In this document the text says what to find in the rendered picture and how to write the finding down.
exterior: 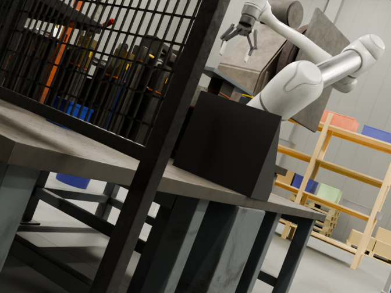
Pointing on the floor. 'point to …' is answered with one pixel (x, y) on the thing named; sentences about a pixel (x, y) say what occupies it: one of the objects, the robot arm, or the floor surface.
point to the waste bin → (73, 181)
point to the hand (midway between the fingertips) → (233, 56)
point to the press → (283, 57)
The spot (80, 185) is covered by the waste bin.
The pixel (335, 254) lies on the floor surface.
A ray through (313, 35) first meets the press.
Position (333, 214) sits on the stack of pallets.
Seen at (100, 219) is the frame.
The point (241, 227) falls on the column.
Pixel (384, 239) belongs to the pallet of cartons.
